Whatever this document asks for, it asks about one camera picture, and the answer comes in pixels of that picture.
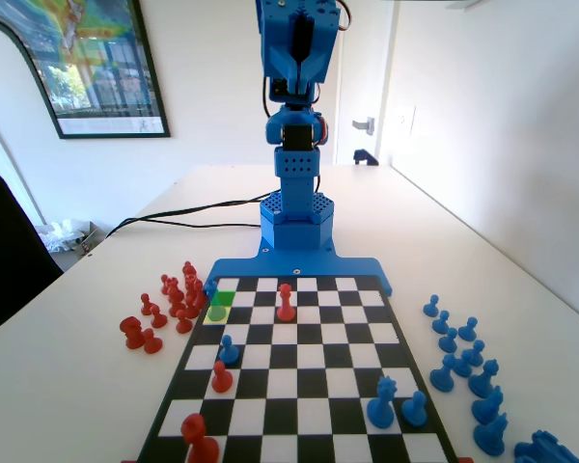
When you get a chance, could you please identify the red crowned chess piece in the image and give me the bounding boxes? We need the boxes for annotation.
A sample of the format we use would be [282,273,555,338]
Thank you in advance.
[275,283,298,323]

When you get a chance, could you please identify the tall red chess piece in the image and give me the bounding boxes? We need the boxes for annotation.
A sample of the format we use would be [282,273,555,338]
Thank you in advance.
[119,315,146,351]

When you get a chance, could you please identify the blue crowned chess piece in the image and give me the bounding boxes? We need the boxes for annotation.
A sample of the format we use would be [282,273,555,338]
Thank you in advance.
[366,375,397,429]

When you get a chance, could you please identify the tall blue chess piece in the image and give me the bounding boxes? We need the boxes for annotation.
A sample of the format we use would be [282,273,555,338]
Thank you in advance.
[467,359,501,399]
[473,412,509,457]
[513,428,579,463]
[471,385,506,425]

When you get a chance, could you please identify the red chess bishop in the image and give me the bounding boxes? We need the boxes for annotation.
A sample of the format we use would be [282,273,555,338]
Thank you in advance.
[179,413,221,463]

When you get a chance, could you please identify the white door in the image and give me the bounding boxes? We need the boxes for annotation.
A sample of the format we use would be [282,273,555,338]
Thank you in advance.
[335,0,398,166]

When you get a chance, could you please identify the framed map poster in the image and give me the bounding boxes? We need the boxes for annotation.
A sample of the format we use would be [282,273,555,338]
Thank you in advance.
[0,0,171,140]

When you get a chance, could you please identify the small cardboard box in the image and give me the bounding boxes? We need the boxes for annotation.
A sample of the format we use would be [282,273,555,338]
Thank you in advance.
[74,220,101,256]

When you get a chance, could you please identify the clear plastic bag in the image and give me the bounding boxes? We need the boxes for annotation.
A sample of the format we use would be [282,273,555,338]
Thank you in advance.
[36,219,86,253]

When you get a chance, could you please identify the black and white chessboard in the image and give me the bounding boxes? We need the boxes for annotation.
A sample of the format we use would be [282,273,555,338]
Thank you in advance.
[134,274,464,463]

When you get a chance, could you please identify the black office chair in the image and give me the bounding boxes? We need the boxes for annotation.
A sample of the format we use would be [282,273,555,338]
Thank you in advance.
[0,163,65,340]

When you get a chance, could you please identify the blue base plate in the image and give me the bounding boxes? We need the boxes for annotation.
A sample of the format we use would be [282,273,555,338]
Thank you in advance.
[204,235,396,298]

